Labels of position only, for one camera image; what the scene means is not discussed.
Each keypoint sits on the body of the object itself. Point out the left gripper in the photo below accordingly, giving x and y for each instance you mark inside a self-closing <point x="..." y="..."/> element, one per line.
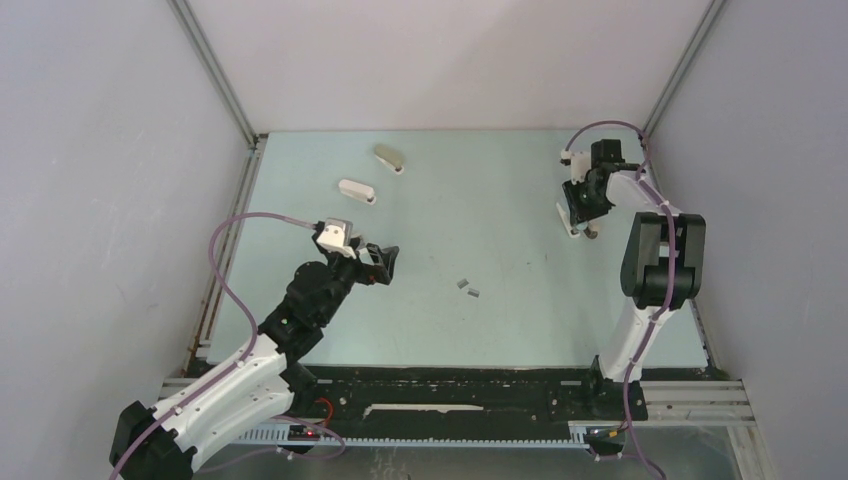
<point x="380" y="269"/>

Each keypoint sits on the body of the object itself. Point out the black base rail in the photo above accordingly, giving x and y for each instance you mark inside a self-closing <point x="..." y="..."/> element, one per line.
<point x="465" y="404"/>

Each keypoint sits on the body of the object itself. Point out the light blue stapler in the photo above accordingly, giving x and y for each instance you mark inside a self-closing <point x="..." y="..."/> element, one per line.
<point x="563" y="213"/>

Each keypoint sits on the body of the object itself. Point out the right aluminium frame post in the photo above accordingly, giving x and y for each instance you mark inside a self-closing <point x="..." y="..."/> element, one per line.
<point x="692" y="48"/>

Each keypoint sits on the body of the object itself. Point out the left aluminium frame post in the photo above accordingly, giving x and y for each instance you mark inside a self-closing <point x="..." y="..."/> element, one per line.
<point x="204" y="50"/>

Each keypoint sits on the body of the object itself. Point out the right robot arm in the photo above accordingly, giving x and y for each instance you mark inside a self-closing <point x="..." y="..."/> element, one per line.
<point x="662" y="264"/>

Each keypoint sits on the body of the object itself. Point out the beige brown stapler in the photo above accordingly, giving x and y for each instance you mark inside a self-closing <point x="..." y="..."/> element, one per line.
<point x="590" y="232"/>

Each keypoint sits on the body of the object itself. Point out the olive green stapler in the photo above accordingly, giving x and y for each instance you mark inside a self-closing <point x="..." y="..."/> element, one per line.
<point x="390" y="157"/>

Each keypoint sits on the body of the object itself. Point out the white stapler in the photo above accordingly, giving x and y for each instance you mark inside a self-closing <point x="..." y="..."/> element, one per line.
<point x="357" y="191"/>

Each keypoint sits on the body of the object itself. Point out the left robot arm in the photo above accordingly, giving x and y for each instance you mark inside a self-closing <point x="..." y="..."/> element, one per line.
<point x="174" y="438"/>

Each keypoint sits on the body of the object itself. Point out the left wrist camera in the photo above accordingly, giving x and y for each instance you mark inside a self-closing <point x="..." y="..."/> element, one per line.
<point x="334" y="236"/>

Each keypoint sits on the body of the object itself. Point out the aluminium frame post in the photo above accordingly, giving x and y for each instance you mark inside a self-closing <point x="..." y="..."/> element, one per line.
<point x="692" y="48"/>
<point x="204" y="50"/>

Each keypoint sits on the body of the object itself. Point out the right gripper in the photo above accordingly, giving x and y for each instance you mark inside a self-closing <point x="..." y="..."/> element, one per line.
<point x="577" y="211"/>

